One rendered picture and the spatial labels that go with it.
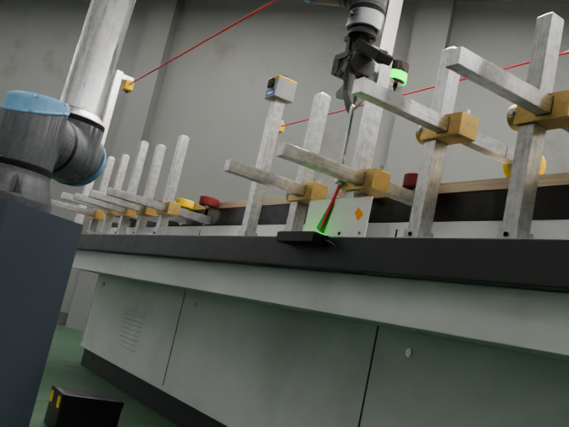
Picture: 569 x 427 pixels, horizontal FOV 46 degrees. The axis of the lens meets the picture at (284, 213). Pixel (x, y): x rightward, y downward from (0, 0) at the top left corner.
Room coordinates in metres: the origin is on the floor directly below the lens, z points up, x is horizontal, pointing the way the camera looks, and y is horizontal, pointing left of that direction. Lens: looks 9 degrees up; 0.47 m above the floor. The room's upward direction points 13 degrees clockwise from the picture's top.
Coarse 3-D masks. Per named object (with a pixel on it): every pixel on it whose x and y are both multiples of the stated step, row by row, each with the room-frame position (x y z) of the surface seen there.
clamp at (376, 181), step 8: (376, 168) 1.53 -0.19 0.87; (368, 176) 1.54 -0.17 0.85; (376, 176) 1.53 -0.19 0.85; (384, 176) 1.54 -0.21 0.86; (344, 184) 1.62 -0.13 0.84; (368, 184) 1.54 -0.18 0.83; (376, 184) 1.53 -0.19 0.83; (384, 184) 1.54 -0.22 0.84; (344, 192) 1.65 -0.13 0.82; (368, 192) 1.58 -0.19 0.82; (376, 192) 1.56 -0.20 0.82; (384, 192) 1.55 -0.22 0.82
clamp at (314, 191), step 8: (304, 184) 1.78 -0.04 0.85; (312, 184) 1.74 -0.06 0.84; (320, 184) 1.75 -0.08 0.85; (304, 192) 1.77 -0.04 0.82; (312, 192) 1.74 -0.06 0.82; (320, 192) 1.76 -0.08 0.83; (288, 200) 1.84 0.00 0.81; (296, 200) 1.80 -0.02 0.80; (304, 200) 1.78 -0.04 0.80; (312, 200) 1.75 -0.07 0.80
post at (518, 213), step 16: (544, 16) 1.18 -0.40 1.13; (544, 32) 1.17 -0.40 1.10; (560, 32) 1.18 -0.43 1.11; (544, 48) 1.16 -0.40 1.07; (544, 64) 1.16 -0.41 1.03; (528, 80) 1.19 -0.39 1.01; (544, 80) 1.17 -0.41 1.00; (528, 128) 1.17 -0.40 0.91; (528, 144) 1.17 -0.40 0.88; (528, 160) 1.16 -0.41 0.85; (512, 176) 1.19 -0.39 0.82; (528, 176) 1.16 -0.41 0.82; (512, 192) 1.18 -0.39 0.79; (528, 192) 1.17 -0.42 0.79; (512, 208) 1.18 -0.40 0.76; (528, 208) 1.17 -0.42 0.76; (512, 224) 1.17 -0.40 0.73; (528, 224) 1.17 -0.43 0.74
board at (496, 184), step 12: (468, 180) 1.57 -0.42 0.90; (480, 180) 1.54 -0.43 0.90; (492, 180) 1.51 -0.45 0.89; (504, 180) 1.48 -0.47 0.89; (540, 180) 1.39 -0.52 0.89; (552, 180) 1.37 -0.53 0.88; (564, 180) 1.34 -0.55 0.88; (444, 192) 1.64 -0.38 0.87; (456, 192) 1.60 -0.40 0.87; (228, 204) 2.67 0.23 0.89; (240, 204) 2.58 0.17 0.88; (264, 204) 2.42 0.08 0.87; (276, 204) 2.34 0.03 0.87
